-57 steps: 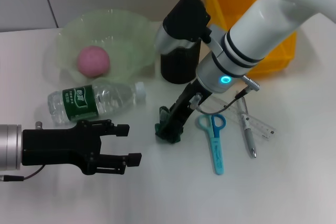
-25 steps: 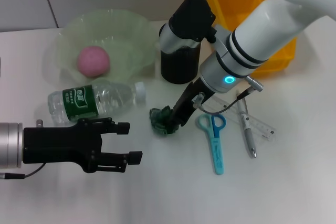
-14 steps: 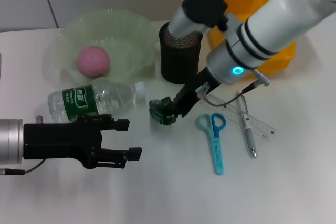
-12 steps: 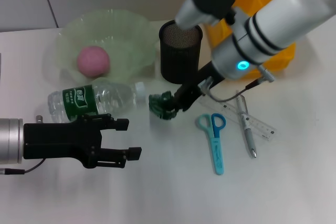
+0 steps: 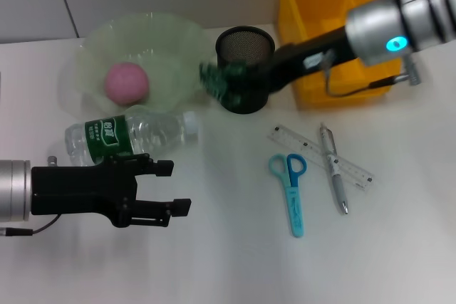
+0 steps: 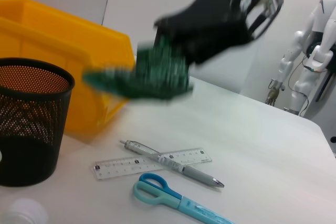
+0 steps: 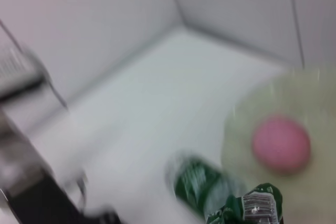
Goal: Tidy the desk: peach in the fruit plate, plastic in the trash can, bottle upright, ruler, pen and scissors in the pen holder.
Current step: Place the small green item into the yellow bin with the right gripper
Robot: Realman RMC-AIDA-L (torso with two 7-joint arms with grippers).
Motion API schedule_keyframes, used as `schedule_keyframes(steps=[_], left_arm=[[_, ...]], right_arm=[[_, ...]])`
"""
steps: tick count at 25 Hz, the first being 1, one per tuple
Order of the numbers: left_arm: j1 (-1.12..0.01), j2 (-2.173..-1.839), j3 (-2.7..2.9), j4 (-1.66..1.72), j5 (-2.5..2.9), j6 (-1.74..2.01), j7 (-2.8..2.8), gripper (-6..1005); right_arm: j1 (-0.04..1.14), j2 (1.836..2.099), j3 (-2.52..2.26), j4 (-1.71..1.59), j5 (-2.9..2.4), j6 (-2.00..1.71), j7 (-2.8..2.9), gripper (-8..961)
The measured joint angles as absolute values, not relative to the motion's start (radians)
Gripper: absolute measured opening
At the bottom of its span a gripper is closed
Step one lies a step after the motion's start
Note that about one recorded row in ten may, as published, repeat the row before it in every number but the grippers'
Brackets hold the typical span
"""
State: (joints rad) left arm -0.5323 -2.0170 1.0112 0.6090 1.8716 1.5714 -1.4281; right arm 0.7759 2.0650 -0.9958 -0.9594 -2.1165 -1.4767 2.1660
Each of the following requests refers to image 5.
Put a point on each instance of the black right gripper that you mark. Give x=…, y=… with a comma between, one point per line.
x=292, y=65

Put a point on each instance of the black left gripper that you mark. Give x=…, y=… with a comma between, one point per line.
x=71, y=190

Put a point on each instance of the green plastic wrapper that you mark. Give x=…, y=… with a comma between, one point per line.
x=213, y=79

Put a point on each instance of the clear green-label water bottle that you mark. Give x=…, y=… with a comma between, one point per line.
x=107, y=133

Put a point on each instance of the pink peach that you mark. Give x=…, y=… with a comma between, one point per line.
x=126, y=83

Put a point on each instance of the black mesh pen holder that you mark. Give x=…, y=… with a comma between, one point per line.
x=246, y=44

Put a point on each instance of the translucent green fruit plate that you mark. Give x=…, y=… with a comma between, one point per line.
x=160, y=44

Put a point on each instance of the blue scissors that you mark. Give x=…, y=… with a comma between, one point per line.
x=295, y=208

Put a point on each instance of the grey ballpoint pen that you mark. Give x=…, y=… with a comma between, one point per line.
x=338, y=183

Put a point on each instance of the clear plastic ruler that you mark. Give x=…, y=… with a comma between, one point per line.
x=352, y=170

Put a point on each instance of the yellow plastic bin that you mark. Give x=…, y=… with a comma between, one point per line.
x=310, y=5

